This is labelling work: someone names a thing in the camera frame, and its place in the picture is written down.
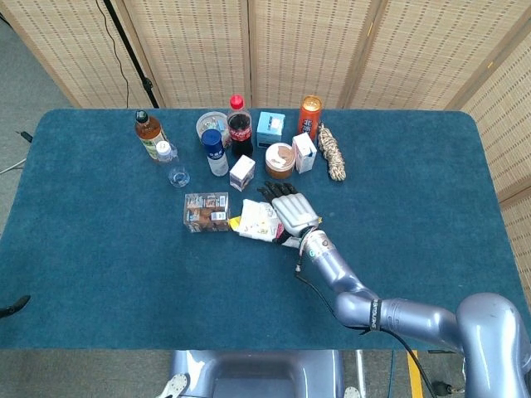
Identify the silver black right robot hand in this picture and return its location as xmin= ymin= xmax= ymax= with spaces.
xmin=256 ymin=181 xmax=324 ymax=250

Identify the white snack packet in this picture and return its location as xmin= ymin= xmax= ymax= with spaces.
xmin=228 ymin=198 xmax=287 ymax=245

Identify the orange lid snack jar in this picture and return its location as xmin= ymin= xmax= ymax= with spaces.
xmin=265 ymin=142 xmax=296 ymax=180

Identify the pink white milk carton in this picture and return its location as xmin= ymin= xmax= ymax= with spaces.
xmin=291 ymin=132 xmax=319 ymax=174

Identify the small white carton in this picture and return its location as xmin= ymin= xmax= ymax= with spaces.
xmin=229 ymin=155 xmax=256 ymax=192

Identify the light blue cardboard box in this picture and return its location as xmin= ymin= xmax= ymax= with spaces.
xmin=256 ymin=110 xmax=286 ymax=149

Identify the orange drink can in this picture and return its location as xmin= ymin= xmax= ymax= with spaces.
xmin=299 ymin=95 xmax=324 ymax=136

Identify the red cap cola bottle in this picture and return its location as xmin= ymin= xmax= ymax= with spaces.
xmin=226 ymin=95 xmax=254 ymax=159

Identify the blue cap yogurt bottle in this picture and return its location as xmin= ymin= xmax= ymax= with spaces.
xmin=201 ymin=129 xmax=230 ymax=178

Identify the clear lidded plastic bowl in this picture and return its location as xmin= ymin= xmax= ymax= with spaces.
xmin=195 ymin=110 xmax=231 ymax=148

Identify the clear water bottle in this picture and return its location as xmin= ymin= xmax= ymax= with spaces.
xmin=155 ymin=140 xmax=192 ymax=190

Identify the bamboo folding screen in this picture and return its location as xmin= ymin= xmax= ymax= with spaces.
xmin=0 ymin=0 xmax=531 ymax=250

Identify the silver robot torso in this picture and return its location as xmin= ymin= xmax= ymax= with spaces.
xmin=168 ymin=350 xmax=345 ymax=398

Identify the green label tea bottle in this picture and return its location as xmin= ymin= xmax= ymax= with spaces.
xmin=134 ymin=109 xmax=169 ymax=163

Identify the blue table cloth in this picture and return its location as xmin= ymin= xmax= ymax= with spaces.
xmin=0 ymin=108 xmax=531 ymax=352

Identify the black tripod stand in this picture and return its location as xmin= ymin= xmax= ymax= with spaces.
xmin=102 ymin=0 xmax=161 ymax=109

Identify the black curved object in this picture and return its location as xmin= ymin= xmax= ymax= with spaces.
xmin=0 ymin=294 xmax=32 ymax=319

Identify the braided rope bundle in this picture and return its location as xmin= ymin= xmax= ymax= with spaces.
xmin=317 ymin=122 xmax=348 ymax=182

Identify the black velcro arm strap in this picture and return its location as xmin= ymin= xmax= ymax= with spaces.
xmin=358 ymin=298 xmax=383 ymax=335

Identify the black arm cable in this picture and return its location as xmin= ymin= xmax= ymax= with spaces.
xmin=294 ymin=231 xmax=435 ymax=398

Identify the thin black hanging cable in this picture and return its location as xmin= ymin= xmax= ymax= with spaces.
xmin=95 ymin=0 xmax=131 ymax=109

